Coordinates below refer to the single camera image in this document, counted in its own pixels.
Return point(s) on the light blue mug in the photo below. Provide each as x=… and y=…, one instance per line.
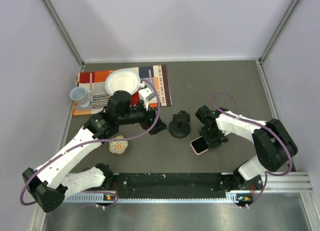
x=81, y=96

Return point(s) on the aluminium frame post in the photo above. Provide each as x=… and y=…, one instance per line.
x=63, y=31
x=278, y=31

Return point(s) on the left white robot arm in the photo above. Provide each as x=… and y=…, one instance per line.
x=52, y=182

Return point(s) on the grey slotted cable duct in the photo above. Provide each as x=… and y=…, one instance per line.
x=175, y=197

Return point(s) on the black phone stand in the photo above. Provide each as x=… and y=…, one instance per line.
x=180, y=126

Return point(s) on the pink handled fork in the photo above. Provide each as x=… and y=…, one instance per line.
x=150, y=76

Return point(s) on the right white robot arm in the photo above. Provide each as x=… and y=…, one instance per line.
x=273, y=144

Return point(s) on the black phone pink case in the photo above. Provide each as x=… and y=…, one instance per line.
x=199, y=145

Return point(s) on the right aluminium frame post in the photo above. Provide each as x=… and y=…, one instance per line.
x=278, y=31

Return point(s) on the pink handled knife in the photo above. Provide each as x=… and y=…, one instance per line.
x=91, y=84

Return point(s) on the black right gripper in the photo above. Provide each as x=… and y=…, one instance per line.
x=212, y=142

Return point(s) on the colourful patchwork placemat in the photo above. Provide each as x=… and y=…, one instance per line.
x=100, y=97

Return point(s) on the white round plate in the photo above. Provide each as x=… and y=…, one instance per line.
x=122, y=80

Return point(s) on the left aluminium frame post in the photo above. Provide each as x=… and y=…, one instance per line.
x=63, y=31

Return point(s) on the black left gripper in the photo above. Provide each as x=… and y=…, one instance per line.
x=151, y=113

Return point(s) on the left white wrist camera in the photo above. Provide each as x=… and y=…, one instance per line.
x=146, y=94

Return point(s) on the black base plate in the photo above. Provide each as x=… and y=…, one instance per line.
x=163, y=182

